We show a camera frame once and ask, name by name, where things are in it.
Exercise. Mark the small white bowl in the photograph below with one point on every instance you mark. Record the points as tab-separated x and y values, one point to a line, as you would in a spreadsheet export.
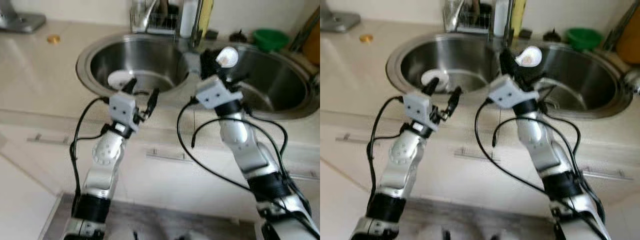
433	79
119	79

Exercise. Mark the white ceramic spoon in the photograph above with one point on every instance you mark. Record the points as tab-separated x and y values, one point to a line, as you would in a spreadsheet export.
228	57
531	56

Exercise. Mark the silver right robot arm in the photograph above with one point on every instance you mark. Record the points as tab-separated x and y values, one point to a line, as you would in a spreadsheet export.
542	145
245	145

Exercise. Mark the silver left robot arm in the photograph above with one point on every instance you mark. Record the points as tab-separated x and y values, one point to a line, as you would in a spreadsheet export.
102	165
405	160

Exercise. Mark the white kitchen base cabinet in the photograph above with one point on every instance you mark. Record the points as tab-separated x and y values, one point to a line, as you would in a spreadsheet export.
150	182

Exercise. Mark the small black block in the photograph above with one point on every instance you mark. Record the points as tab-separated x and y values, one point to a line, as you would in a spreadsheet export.
525	34
212	35

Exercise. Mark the chrome sink faucet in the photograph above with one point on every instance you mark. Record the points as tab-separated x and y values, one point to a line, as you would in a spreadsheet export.
197	30
508	30

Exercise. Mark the stainless steel double sink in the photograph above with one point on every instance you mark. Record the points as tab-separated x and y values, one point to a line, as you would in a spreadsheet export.
150	60
465	60

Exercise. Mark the black sink stopper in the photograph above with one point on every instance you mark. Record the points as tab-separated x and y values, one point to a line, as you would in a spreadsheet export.
552	35
238	36

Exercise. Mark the yellow bottle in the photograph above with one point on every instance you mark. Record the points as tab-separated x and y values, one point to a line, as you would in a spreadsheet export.
519	15
207	15

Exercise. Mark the white plastic bottle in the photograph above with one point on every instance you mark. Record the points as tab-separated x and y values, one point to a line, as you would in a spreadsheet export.
188	17

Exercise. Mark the green plastic bowl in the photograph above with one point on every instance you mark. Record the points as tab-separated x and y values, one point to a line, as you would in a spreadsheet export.
270	40
584	39

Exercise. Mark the round brass cap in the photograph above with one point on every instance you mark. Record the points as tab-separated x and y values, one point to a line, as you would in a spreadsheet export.
366	38
53	38

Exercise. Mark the dark long utensil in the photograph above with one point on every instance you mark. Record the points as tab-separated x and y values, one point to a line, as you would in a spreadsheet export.
304	31
620	27

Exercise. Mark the orange container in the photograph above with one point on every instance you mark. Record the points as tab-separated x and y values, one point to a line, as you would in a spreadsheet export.
630	47
313	45

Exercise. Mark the grey floor mat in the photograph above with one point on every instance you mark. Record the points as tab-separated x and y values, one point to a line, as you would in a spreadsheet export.
160	220

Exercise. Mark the grey appliance base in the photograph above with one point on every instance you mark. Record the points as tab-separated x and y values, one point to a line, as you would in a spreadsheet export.
337	22
20	22

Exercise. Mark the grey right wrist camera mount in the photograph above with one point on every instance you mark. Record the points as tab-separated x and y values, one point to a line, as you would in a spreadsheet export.
215	94
510	92

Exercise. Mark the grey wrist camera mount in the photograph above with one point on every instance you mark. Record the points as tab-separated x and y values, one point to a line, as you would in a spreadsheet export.
510	92
122	107
417	107
215	94

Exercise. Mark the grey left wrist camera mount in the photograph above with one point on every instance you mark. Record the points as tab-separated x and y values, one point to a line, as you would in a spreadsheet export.
122	107
417	107

